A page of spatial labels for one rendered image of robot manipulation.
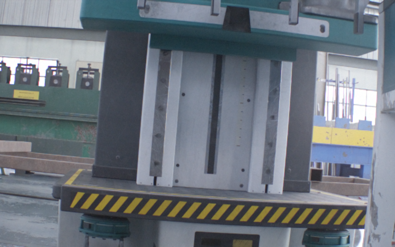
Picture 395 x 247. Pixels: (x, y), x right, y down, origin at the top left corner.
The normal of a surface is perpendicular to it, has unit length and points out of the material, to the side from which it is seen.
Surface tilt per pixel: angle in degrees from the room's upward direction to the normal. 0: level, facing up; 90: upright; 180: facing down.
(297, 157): 90
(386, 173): 90
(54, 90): 90
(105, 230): 90
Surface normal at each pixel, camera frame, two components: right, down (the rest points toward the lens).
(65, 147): 0.18, -0.11
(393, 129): -0.03, -0.04
